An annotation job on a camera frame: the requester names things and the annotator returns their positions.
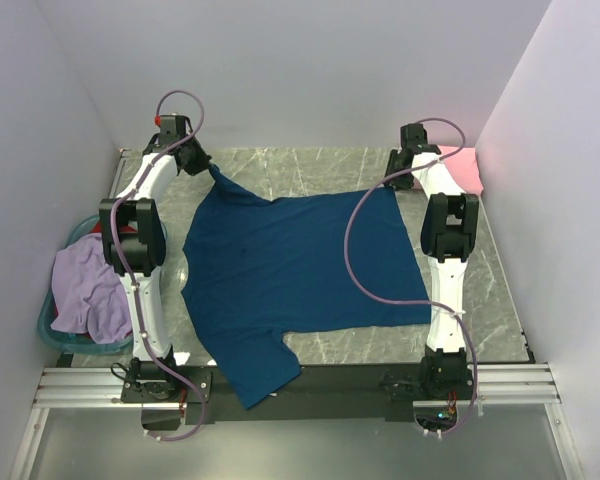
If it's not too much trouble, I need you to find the blue t shirt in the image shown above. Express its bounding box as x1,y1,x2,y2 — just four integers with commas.
182,167,430,408

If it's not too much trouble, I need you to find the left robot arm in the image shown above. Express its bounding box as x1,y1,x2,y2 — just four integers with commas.
99,126,210,402

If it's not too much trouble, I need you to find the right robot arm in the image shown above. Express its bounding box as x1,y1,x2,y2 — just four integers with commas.
385,140,479,399

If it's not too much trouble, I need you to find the folded pink t shirt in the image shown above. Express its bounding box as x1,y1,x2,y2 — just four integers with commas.
415,147,484,196

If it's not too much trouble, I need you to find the red t shirt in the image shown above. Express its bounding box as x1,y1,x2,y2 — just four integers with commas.
91,221,136,234

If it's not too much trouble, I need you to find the lavender t shirt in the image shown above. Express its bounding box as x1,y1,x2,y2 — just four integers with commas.
51,233,132,344

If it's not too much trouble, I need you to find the black base beam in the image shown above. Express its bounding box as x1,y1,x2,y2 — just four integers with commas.
120,354,477,431

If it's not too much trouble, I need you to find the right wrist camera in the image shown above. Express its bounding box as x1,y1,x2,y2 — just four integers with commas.
400,123,428,150

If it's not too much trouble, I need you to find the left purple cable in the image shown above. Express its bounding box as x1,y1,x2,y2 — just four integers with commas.
108,88,212,445

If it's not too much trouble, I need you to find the right aluminium rail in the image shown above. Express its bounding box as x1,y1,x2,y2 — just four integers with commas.
408,364,586,479

